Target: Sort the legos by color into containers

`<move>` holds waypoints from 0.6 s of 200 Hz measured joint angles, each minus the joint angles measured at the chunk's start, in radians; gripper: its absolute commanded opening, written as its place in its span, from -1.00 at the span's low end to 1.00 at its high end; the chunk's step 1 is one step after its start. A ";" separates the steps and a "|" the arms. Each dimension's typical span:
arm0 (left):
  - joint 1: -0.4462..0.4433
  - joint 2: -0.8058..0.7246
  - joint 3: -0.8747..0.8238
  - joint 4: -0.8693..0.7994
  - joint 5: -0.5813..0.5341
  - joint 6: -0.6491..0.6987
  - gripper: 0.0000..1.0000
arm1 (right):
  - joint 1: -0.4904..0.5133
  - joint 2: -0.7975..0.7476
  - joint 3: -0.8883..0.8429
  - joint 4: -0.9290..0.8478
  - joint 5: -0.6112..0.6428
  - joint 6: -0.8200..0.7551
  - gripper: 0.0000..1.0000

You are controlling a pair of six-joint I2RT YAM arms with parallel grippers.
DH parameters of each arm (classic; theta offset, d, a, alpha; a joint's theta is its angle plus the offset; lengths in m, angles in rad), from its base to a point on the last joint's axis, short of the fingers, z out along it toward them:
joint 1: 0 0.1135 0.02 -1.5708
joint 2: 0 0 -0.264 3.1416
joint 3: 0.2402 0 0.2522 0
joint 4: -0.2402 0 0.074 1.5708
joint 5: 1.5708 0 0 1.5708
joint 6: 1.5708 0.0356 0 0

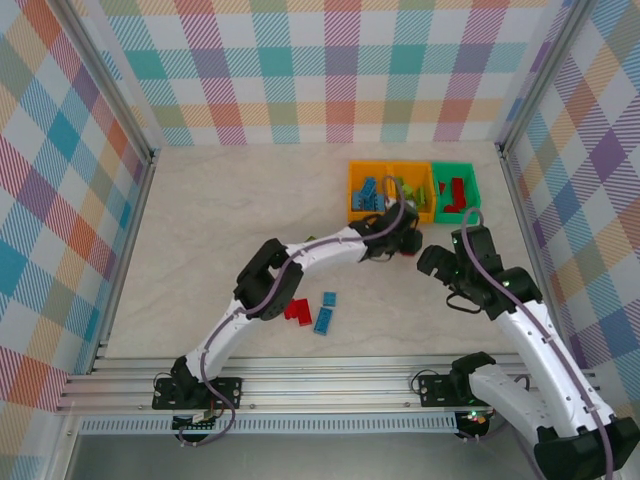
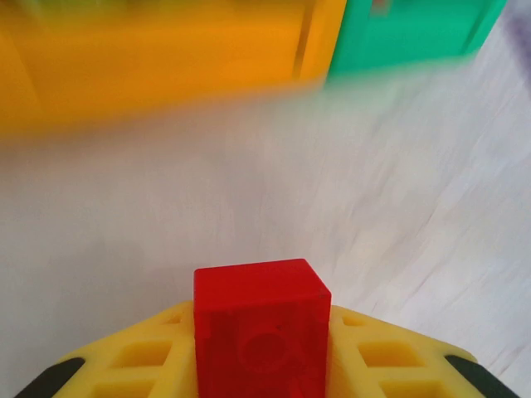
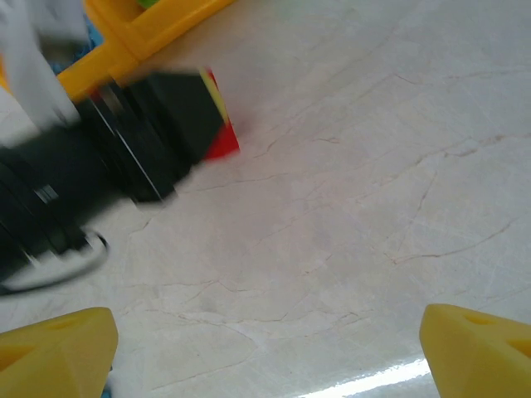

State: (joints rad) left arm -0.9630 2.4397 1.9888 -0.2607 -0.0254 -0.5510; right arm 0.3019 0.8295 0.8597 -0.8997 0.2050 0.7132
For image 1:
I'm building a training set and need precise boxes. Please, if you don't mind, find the green plastic bin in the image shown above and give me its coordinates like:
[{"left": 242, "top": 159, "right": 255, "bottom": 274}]
[{"left": 430, "top": 160, "right": 484, "bottom": 225}]

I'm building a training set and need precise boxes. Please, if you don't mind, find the orange plastic bin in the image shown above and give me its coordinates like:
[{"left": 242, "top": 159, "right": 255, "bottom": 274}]
[
  {"left": 347, "top": 159, "right": 396, "bottom": 224},
  {"left": 388, "top": 160, "right": 437, "bottom": 224}
]

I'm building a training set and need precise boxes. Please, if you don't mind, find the small electronics board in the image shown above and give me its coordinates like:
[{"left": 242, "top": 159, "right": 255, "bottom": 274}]
[{"left": 457, "top": 409, "right": 489, "bottom": 429}]

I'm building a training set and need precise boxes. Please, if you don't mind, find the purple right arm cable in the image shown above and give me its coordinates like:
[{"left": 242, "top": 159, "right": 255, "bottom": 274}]
[{"left": 460, "top": 208, "right": 616, "bottom": 480}]

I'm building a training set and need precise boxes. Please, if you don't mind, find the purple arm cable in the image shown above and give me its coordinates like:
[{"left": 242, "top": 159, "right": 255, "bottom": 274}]
[
  {"left": 460, "top": 208, "right": 616, "bottom": 480},
  {"left": 177, "top": 175, "right": 407, "bottom": 447}
]

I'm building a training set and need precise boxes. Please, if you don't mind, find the aluminium side rail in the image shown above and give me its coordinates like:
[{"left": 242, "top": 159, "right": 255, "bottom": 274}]
[
  {"left": 89, "top": 147, "right": 161, "bottom": 376},
  {"left": 494, "top": 142, "right": 601, "bottom": 381}
]

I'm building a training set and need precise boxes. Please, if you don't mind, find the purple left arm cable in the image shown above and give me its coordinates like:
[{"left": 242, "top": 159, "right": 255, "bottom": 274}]
[{"left": 177, "top": 175, "right": 407, "bottom": 447}]

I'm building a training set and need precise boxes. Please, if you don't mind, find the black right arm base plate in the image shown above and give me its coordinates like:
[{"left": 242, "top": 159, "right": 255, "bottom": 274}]
[{"left": 418, "top": 375, "right": 501, "bottom": 407}]

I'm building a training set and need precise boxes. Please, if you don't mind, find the aluminium mounting rail beam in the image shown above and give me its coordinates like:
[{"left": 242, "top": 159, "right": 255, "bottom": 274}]
[{"left": 54, "top": 354, "right": 609, "bottom": 415}]

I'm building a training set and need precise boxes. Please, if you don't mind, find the aluminium frame post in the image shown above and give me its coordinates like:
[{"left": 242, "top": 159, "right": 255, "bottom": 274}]
[
  {"left": 493, "top": 0, "right": 604, "bottom": 151},
  {"left": 52, "top": 0, "right": 164, "bottom": 164}
]

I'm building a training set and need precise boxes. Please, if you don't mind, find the white slotted cable duct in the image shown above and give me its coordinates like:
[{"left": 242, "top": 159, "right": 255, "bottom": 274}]
[{"left": 79, "top": 417, "right": 460, "bottom": 435}]

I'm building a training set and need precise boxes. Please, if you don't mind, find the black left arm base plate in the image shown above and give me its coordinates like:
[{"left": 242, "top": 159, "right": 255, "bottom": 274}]
[{"left": 152, "top": 377, "right": 244, "bottom": 410}]

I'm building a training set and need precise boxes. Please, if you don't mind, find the aluminium frame leg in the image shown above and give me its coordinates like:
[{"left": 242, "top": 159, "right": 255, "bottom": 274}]
[{"left": 47, "top": 413, "right": 84, "bottom": 480}]

